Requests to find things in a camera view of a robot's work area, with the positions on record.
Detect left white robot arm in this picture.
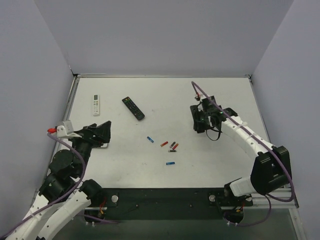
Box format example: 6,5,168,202
2,120,112,240

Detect black TV remote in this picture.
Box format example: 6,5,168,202
122,96,145,121

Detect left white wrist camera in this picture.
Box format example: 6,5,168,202
47,120,82,140

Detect white air conditioner remote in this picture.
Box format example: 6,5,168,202
91,94,100,117

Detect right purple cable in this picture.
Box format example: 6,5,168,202
191,81,293,227

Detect white remote lying sideways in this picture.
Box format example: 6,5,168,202
96,143,108,149

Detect aluminium frame rail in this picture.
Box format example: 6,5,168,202
29,186,300,211

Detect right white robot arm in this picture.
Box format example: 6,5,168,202
190,96,292,197

